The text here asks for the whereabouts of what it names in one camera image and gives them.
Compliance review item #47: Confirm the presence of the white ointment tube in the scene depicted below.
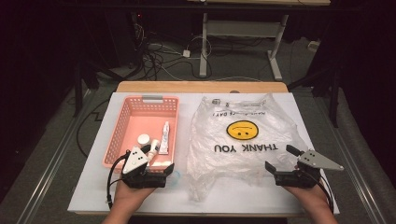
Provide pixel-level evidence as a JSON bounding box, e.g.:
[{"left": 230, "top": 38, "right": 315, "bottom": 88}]
[{"left": 158, "top": 120, "right": 171, "bottom": 156}]

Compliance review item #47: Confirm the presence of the person's right hand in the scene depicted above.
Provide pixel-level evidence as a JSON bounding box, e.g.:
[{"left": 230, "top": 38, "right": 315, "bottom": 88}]
[{"left": 283, "top": 181, "right": 332, "bottom": 213}]

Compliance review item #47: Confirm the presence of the wooden table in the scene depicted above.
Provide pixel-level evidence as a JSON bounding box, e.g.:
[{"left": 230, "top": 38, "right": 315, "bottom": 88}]
[{"left": 74, "top": 80, "right": 312, "bottom": 218}]

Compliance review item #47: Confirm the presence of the metal floor rail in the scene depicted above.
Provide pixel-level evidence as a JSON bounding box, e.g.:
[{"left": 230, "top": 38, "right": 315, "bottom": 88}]
[
  {"left": 17, "top": 89, "right": 98, "bottom": 224},
  {"left": 313, "top": 95, "right": 389, "bottom": 224}
]

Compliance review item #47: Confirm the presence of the right hand-held gripper black cable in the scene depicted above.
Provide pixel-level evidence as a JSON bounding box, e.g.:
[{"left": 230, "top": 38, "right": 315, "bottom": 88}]
[{"left": 311, "top": 173, "right": 336, "bottom": 216}]

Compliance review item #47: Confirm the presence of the dark computer tower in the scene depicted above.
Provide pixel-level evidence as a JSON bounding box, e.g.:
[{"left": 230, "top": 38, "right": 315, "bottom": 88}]
[{"left": 130, "top": 10, "right": 147, "bottom": 68}]

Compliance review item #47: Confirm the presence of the hand-held gripper black cable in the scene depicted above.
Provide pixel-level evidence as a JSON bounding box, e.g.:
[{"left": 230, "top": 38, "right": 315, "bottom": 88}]
[
  {"left": 106, "top": 150, "right": 131, "bottom": 210},
  {"left": 311, "top": 173, "right": 336, "bottom": 216}
]

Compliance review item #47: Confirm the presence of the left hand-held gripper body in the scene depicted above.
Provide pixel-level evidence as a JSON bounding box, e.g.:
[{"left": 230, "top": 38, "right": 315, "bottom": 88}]
[{"left": 120, "top": 146, "right": 166, "bottom": 189}]

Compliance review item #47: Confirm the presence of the bundle of floor cables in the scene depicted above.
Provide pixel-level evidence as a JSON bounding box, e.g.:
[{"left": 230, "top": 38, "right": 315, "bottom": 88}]
[{"left": 134, "top": 21, "right": 216, "bottom": 82}]

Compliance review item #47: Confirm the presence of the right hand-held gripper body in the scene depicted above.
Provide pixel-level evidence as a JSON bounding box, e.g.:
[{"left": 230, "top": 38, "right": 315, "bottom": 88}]
[{"left": 274, "top": 148, "right": 346, "bottom": 189}]

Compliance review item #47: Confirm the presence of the pink perforated plastic basket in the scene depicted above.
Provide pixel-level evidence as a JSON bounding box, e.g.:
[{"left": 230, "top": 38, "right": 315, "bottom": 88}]
[{"left": 102, "top": 94, "right": 180, "bottom": 175}]

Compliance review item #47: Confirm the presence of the left hand-held gripper black cable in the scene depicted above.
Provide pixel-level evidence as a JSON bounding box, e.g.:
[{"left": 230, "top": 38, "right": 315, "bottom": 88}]
[{"left": 106, "top": 150, "right": 131, "bottom": 210}]

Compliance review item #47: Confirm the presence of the black floor cable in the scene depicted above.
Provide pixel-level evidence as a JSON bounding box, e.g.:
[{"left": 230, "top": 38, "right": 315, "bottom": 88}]
[{"left": 76, "top": 98, "right": 110, "bottom": 159}]

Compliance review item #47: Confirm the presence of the white board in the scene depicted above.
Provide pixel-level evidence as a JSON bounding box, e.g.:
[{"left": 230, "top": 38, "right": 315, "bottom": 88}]
[{"left": 67, "top": 91, "right": 341, "bottom": 217}]

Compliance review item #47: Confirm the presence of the person's left hand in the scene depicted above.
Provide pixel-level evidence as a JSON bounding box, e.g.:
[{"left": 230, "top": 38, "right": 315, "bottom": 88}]
[{"left": 113, "top": 180, "right": 156, "bottom": 210}]

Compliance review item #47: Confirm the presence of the black metal stand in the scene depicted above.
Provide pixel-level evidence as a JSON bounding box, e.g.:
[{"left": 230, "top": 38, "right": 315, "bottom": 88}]
[
  {"left": 72, "top": 58, "right": 106, "bottom": 119},
  {"left": 287, "top": 60, "right": 341, "bottom": 129}
]

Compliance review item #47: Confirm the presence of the clear plastic bag smiley print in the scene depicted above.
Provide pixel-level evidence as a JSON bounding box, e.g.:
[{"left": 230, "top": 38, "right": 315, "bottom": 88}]
[{"left": 185, "top": 91, "right": 310, "bottom": 203}]

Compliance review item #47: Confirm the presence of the small white jar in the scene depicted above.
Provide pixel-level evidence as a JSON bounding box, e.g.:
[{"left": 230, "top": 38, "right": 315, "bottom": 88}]
[{"left": 136, "top": 133, "right": 152, "bottom": 147}]

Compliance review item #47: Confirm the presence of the white metal desk frame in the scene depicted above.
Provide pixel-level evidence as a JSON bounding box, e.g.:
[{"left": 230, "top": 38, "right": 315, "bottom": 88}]
[{"left": 198, "top": 12, "right": 290, "bottom": 82}]

